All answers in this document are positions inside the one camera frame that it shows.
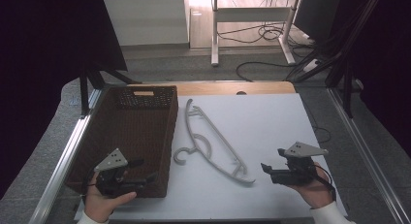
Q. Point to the person's right hand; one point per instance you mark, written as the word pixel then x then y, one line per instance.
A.
pixel 318 193

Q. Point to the white cabinet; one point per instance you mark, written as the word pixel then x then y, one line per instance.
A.
pixel 148 20

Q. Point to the white power strip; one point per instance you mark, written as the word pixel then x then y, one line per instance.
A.
pixel 311 65

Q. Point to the white metal desk frame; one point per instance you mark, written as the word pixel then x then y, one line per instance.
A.
pixel 214 39

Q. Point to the aluminium rail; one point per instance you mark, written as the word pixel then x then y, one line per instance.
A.
pixel 368 153
pixel 61 166

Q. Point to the dark curtain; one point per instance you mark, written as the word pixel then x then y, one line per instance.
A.
pixel 45 72
pixel 387 65

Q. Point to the grey plastic clothes hanger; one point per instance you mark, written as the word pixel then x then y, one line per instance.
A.
pixel 219 138

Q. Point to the black metal stand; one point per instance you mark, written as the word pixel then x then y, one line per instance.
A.
pixel 347 88
pixel 84 88

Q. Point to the brown woven basket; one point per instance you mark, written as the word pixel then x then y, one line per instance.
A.
pixel 129 133

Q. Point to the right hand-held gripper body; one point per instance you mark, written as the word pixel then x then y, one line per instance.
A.
pixel 303 149

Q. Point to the person's left hand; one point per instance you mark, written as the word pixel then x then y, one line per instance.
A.
pixel 100 204

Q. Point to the white table mat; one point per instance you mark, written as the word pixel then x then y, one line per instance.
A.
pixel 271 127

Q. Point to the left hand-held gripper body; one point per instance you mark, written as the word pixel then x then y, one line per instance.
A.
pixel 111 161

